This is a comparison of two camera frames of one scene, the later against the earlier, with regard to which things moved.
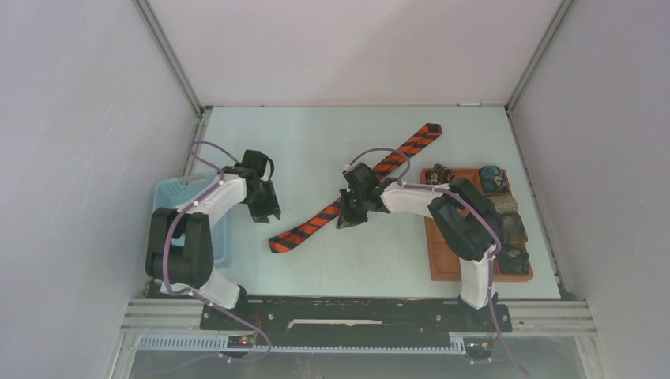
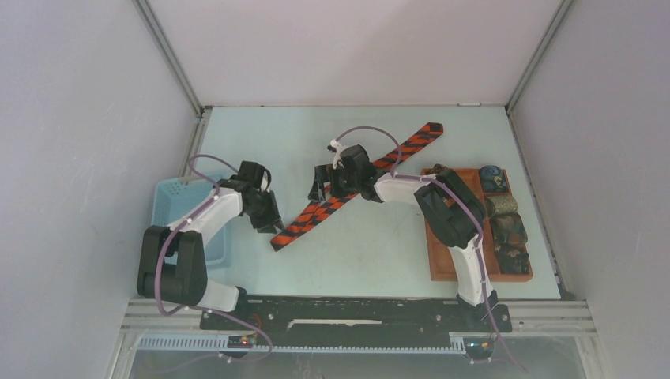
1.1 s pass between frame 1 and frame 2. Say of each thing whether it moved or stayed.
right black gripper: moved
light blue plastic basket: stayed
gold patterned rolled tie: stayed
